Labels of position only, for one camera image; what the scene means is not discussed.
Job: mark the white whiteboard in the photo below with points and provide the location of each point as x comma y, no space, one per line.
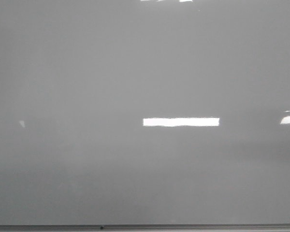
144,112

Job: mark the grey aluminium whiteboard frame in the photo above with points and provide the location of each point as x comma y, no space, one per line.
150,227

